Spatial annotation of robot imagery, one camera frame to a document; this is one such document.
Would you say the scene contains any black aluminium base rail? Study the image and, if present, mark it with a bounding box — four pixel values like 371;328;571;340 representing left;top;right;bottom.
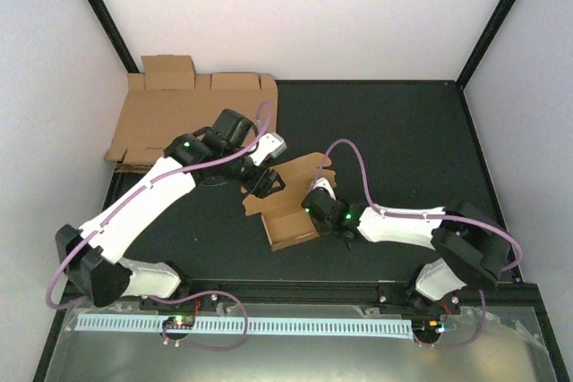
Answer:
62;277;545;311

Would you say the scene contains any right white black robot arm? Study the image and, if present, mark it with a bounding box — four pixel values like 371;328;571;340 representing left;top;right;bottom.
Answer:
301;186;512;313

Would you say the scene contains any left black frame post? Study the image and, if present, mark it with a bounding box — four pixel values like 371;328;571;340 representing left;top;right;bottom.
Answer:
86;0;140;73

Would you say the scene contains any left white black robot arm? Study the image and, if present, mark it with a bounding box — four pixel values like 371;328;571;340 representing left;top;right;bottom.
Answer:
55;109;287;310

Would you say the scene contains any white slotted cable duct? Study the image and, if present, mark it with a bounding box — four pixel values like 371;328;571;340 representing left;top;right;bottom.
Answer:
73;314;414;340

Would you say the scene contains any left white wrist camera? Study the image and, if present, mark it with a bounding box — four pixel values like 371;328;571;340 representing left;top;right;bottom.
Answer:
248;132;287;166

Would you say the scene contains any brown cardboard box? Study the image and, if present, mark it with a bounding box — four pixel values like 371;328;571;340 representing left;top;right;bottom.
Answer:
243;152;324;251

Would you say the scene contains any right black frame post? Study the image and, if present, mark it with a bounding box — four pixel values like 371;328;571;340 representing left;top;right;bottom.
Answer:
456;0;517;89

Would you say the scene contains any black frame post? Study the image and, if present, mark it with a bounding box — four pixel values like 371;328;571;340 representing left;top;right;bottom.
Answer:
456;0;517;89
86;0;140;73

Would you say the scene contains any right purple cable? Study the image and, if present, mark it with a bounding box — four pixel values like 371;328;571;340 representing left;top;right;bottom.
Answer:
312;138;524;351

